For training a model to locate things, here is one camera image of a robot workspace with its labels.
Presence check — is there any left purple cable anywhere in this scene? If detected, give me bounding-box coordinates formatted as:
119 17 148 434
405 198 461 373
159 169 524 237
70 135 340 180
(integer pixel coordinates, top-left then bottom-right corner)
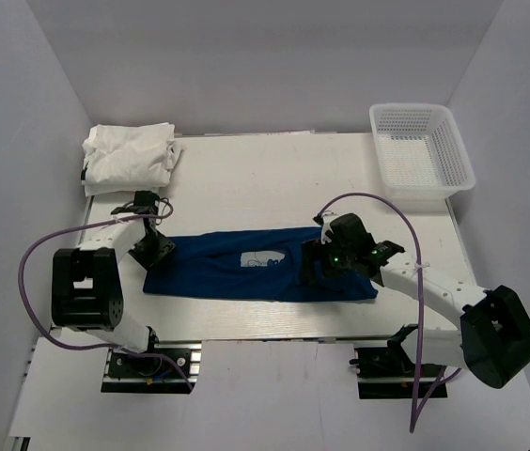
17 199 195 391

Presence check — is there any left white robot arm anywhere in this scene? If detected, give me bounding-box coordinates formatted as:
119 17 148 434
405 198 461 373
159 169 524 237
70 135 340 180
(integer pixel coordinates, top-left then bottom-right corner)
51 213 175 375

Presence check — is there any white t shirt stack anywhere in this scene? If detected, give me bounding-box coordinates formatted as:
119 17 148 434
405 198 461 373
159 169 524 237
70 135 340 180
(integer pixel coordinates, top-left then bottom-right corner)
81 122 185 197

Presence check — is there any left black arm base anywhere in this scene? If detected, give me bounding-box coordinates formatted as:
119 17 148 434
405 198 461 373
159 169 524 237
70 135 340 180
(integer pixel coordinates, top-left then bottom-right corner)
101 342 202 395

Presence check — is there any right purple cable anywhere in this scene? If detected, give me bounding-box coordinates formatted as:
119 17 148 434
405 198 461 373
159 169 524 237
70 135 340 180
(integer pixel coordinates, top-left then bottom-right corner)
312 192 463 433

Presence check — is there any white perforated plastic basket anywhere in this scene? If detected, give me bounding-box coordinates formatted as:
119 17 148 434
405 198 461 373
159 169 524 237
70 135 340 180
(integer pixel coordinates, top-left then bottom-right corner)
369 103 475 202

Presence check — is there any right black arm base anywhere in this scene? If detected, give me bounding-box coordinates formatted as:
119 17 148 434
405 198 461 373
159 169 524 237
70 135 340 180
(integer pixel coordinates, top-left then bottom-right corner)
349 323 449 400

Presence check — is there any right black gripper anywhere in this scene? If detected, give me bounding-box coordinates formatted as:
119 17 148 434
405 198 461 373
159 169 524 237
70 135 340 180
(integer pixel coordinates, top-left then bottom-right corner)
300 235 356 284

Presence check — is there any purple cable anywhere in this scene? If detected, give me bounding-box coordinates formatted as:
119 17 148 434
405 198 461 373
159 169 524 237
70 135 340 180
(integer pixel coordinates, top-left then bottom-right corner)
17 199 195 391
312 192 463 433

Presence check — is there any blue printed t shirt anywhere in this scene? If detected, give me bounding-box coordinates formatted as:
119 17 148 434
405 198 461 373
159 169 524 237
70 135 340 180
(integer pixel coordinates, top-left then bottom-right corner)
143 226 378 303

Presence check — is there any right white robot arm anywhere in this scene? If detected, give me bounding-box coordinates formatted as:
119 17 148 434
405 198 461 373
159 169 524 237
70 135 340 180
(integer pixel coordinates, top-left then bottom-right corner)
301 213 530 389

